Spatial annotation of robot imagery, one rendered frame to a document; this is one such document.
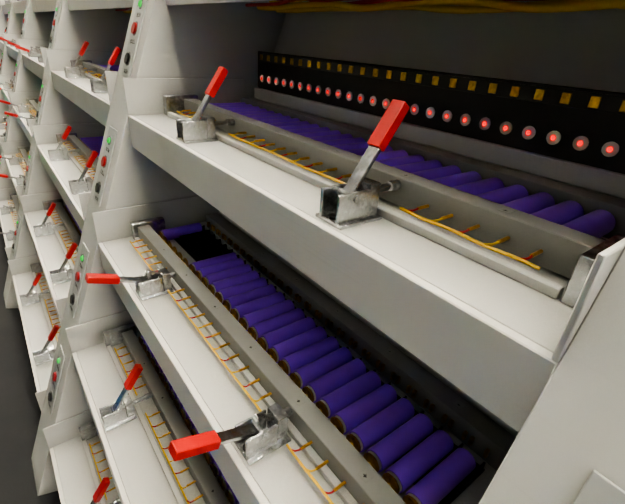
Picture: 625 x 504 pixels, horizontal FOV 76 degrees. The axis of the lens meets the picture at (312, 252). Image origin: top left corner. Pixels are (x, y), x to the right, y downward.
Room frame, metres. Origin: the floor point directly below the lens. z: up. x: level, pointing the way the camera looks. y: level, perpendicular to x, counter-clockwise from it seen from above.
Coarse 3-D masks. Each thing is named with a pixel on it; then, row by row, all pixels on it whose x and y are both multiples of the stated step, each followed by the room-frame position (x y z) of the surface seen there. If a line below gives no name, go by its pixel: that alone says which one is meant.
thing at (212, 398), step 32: (96, 224) 0.58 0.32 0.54; (128, 224) 0.61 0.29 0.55; (160, 224) 0.63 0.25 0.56; (128, 256) 0.56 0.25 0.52; (128, 288) 0.48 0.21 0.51; (320, 288) 0.48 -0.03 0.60; (160, 320) 0.42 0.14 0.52; (192, 320) 0.43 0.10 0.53; (160, 352) 0.40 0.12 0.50; (192, 352) 0.38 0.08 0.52; (352, 352) 0.41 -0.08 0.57; (192, 384) 0.34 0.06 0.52; (224, 384) 0.34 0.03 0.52; (192, 416) 0.34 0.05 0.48; (224, 416) 0.31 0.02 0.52; (224, 448) 0.28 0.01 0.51; (256, 480) 0.26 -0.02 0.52; (288, 480) 0.26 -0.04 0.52; (320, 480) 0.26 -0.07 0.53; (480, 480) 0.28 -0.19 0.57
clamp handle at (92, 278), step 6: (90, 276) 0.42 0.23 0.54; (96, 276) 0.42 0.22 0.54; (102, 276) 0.43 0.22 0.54; (108, 276) 0.44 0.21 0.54; (114, 276) 0.44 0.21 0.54; (120, 276) 0.45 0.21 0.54; (150, 276) 0.47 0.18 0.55; (90, 282) 0.42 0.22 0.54; (96, 282) 0.42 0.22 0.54; (102, 282) 0.43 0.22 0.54; (108, 282) 0.43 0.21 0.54; (114, 282) 0.44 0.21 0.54; (120, 282) 0.44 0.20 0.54; (126, 282) 0.45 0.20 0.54; (132, 282) 0.45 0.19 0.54; (138, 282) 0.46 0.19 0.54
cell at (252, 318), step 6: (288, 300) 0.46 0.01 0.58; (270, 306) 0.44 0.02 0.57; (276, 306) 0.44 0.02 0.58; (282, 306) 0.45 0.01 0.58; (288, 306) 0.45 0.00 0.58; (294, 306) 0.46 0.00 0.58; (252, 312) 0.43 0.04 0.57; (258, 312) 0.43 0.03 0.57; (264, 312) 0.43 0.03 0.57; (270, 312) 0.43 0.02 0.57; (276, 312) 0.44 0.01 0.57; (282, 312) 0.44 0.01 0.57; (246, 318) 0.42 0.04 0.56; (252, 318) 0.42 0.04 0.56; (258, 318) 0.42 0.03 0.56; (264, 318) 0.43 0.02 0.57; (246, 324) 0.42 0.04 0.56; (252, 324) 0.42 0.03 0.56
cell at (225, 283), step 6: (234, 276) 0.50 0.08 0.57; (240, 276) 0.50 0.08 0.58; (246, 276) 0.50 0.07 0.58; (252, 276) 0.51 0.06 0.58; (258, 276) 0.51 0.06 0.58; (216, 282) 0.48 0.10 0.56; (222, 282) 0.48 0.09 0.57; (228, 282) 0.49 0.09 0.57; (234, 282) 0.49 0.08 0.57; (240, 282) 0.49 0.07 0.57; (216, 288) 0.47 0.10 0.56; (222, 288) 0.48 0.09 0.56
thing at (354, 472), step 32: (160, 256) 0.53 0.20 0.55; (192, 288) 0.45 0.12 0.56; (224, 320) 0.40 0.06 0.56; (256, 352) 0.36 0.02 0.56; (288, 384) 0.33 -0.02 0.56; (320, 416) 0.30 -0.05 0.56; (288, 448) 0.28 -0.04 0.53; (320, 448) 0.28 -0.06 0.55; (352, 448) 0.27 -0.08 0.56; (352, 480) 0.25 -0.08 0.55; (384, 480) 0.25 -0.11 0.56
